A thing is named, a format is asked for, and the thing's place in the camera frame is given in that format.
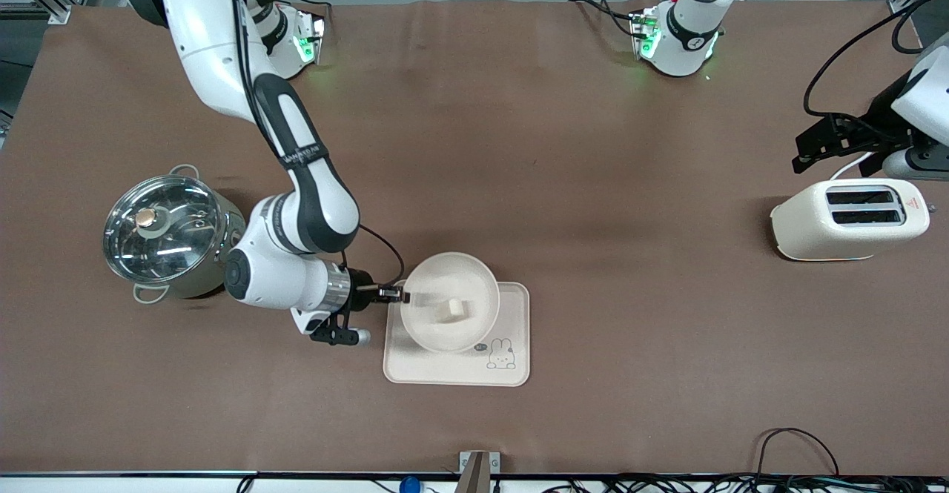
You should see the cream white bowl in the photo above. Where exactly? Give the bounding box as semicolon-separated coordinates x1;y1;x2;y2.
400;252;501;353

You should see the cream rabbit print tray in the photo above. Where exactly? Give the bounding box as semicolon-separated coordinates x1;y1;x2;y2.
383;282;532;388

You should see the cream two-slot toaster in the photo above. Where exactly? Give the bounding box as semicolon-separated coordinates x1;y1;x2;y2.
770;178;938;262

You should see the stainless steel pot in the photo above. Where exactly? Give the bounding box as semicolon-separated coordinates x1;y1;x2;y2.
102;165;247;305

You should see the glass pot lid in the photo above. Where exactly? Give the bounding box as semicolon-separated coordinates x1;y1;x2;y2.
104;176;225;284

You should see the brown table cover mat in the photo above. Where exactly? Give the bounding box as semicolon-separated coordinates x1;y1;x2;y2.
0;0;949;477

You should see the white toaster power cable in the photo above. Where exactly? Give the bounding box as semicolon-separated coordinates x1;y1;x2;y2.
829;152;876;181

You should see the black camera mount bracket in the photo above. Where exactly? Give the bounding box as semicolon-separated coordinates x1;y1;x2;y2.
308;309;358;347

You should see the aluminium camera post bracket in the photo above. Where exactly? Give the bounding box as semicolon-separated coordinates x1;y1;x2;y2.
458;451;501;493

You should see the black left arm base cable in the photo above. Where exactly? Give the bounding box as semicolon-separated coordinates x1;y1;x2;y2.
569;0;640;38

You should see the black looped cable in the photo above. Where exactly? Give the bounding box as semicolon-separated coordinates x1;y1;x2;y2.
755;427;841;479

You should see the black cable bundle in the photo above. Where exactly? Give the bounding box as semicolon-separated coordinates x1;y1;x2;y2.
541;473;949;493

